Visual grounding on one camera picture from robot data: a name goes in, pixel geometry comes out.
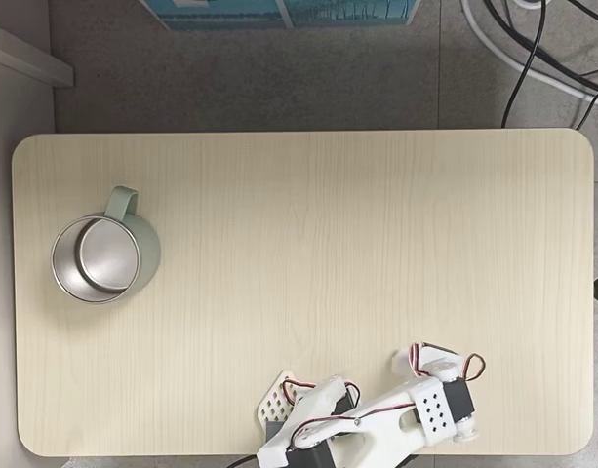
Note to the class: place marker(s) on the white ledge board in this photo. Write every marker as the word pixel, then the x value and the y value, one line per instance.
pixel 30 56

